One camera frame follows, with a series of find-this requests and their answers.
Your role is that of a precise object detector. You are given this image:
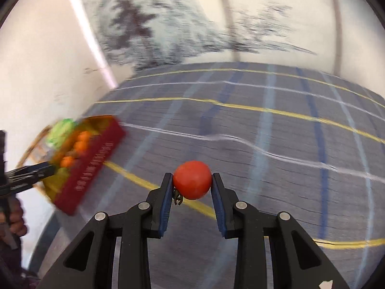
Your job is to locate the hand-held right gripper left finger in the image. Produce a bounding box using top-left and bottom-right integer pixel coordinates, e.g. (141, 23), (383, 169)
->
(38, 173), (173, 289)

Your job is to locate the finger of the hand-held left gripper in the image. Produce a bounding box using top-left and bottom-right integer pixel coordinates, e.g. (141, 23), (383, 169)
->
(0, 175), (49, 198)
(5, 161), (57, 179)

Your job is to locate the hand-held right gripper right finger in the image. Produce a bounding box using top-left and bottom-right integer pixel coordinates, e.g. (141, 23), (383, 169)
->
(211, 173), (349, 289)

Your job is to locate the orange-red tomato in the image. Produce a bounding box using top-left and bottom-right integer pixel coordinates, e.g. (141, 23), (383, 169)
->
(172, 160), (212, 206)

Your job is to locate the red tin box gold interior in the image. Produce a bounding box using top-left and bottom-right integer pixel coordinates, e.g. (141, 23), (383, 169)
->
(42, 115), (126, 216)

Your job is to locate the person's left hand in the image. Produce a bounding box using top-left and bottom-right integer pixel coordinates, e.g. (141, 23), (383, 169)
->
(6, 198), (28, 237)

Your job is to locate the bamboo chair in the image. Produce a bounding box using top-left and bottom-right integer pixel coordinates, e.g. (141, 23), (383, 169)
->
(18, 126), (51, 169)

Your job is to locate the green tissue packet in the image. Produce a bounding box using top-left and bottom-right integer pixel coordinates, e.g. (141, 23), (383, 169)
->
(46, 119), (77, 149)

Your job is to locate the blue plaid blanket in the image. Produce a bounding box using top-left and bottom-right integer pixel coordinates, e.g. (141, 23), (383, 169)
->
(30, 62), (385, 289)

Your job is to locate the person's maroon clothing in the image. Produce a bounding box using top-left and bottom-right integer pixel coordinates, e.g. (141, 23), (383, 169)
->
(0, 241), (40, 289)

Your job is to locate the landscape painted folding screen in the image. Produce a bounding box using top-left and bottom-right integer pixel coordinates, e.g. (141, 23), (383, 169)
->
(64, 0), (385, 73)

